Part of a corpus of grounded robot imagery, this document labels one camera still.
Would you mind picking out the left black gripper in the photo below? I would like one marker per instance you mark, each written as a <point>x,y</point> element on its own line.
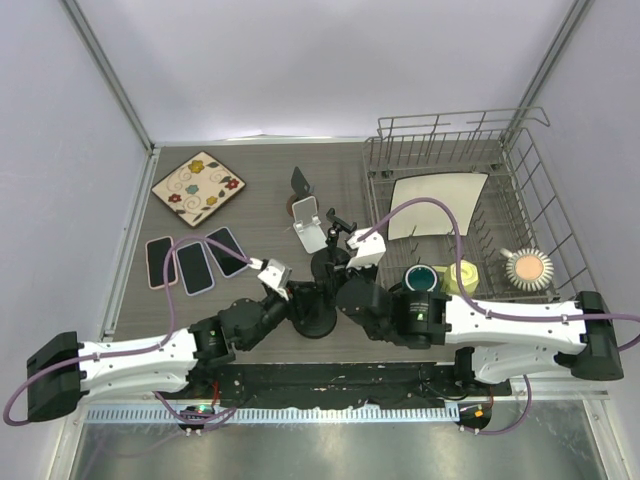
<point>282,300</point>

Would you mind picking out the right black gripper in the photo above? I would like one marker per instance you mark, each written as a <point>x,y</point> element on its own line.
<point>353,272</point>

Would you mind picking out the tall black phone stand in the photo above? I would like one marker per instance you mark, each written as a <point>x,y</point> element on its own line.
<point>321,321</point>

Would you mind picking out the black round-base stand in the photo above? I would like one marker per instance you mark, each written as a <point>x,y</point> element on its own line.
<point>330,255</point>

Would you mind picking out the white folding phone stand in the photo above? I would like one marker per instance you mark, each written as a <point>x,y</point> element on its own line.
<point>307,224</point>

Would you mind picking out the purple-cased phone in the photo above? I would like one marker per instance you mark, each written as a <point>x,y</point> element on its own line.
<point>226,252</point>
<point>195,269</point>

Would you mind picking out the wooden-base grey phone stand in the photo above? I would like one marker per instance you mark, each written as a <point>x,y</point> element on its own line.
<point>301,189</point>

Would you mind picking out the pink-cased phone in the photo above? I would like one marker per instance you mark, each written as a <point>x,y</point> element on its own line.
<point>155,252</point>

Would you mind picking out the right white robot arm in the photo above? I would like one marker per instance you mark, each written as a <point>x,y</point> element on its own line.
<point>495,341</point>

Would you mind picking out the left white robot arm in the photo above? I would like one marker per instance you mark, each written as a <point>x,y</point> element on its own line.
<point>65,371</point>

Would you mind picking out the dark green mug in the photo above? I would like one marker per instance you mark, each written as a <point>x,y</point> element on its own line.
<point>418,278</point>

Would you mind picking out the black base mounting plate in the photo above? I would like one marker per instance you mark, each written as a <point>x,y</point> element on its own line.
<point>338,386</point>

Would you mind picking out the yellow-green mug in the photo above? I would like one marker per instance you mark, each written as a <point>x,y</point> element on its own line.
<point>469,277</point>

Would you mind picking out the floral square trivet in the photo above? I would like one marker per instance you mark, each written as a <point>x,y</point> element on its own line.
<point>198,188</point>

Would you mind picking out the white square plate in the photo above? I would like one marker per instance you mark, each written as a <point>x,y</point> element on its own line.
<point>459,191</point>

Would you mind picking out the ribbed cup with peach inside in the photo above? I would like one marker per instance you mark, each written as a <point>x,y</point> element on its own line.
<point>528,269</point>

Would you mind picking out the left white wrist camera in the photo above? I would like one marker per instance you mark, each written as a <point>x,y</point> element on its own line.
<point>273,275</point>

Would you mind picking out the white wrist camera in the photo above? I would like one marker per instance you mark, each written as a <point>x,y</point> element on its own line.
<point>273,275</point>
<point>369,248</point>

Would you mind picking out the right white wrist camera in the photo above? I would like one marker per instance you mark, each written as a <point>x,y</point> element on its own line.
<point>369,248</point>

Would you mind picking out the white slotted cable duct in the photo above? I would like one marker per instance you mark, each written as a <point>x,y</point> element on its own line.
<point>155,414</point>

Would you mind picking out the grey wire dish rack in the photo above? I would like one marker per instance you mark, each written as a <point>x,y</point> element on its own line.
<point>518,207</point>

